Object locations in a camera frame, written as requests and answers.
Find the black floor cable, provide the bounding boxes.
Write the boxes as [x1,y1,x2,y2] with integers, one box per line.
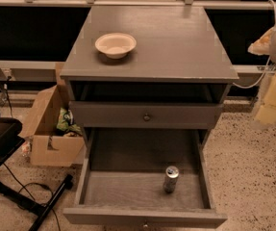
[2,162,62,231]

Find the white paper bowl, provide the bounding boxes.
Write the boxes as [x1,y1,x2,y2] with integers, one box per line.
[95,33,137,59]

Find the open grey middle drawer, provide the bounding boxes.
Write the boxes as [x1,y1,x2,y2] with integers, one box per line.
[63,128,227,228]

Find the green snack bag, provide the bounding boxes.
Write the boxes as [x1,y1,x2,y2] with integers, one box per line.
[56,108,82,137]

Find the silver redbull can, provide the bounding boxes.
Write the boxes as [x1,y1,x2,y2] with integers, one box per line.
[163,166,180,193]

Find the grey wooden drawer cabinet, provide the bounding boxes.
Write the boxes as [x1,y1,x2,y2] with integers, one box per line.
[60,5,239,231]

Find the brown cardboard box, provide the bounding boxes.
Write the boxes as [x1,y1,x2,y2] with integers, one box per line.
[20,63,86,167]

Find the closed grey top drawer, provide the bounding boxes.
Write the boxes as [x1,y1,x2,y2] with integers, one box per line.
[69,101,222,129]

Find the black stand frame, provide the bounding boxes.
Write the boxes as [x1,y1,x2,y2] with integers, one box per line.
[0,116,73,231]

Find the white hanging cable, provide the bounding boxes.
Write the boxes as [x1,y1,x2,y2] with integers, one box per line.
[232,0,276,90]

